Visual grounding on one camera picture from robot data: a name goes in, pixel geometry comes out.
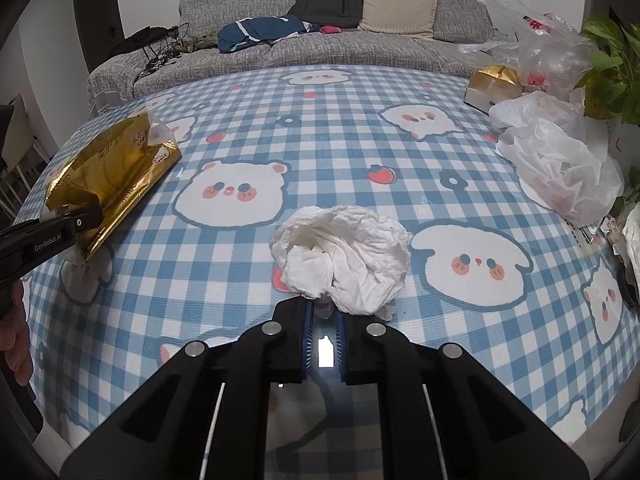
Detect white tissue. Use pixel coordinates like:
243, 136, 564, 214
270, 206, 413, 321

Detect gold foil snack bag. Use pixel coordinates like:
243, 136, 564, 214
44, 112, 181, 262

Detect dark blue jacket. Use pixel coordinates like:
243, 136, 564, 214
217, 14, 320, 53

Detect green potted plant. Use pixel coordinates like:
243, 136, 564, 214
575, 14, 640, 126

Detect gold small box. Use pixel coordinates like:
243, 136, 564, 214
463, 65, 523, 114

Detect white plastic bag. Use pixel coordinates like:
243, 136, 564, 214
489, 91, 625, 226

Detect clear plastic bag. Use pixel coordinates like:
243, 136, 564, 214
459, 0, 597, 101

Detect black cables on sofa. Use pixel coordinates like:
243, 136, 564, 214
134, 22, 194, 82

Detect grey sofa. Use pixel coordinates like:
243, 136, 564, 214
86, 0, 522, 116

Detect pink cloth on sofa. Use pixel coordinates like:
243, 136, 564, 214
319, 25, 342, 35

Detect left hand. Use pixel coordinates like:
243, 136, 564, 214
1, 280, 34, 386

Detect beige cushion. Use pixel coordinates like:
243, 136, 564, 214
358, 0, 438, 40

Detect blue checkered tablecloth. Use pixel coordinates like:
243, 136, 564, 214
18, 66, 639, 479

